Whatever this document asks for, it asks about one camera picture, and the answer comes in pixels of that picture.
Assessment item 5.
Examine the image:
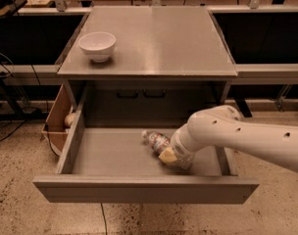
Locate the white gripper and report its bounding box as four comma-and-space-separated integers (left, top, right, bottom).
159, 124, 202, 165

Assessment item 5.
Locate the clear plastic water bottle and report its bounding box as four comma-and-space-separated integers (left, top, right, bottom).
141, 129, 193, 171

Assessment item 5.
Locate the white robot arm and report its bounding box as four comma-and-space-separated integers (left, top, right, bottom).
159, 105, 298, 173

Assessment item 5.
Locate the grey open top drawer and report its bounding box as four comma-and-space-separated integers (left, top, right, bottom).
33, 87, 259, 204

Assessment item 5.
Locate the grey metal cabinet counter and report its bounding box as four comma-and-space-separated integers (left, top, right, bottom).
57, 5, 238, 129

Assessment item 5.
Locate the brown cardboard box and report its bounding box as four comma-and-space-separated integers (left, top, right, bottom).
41, 85, 72, 155

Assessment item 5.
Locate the white ceramic bowl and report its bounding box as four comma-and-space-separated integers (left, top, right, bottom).
78, 31, 116, 63

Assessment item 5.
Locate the black right cabinet handle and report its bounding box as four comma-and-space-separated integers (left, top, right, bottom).
143, 89, 166, 99

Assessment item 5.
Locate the black cabinet handle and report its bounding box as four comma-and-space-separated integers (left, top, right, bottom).
117, 90, 139, 99
143, 89, 166, 99

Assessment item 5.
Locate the black left cabinet handle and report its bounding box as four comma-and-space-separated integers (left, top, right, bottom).
117, 90, 139, 99

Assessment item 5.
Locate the black floor cable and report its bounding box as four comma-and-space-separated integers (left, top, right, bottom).
0, 47, 52, 145

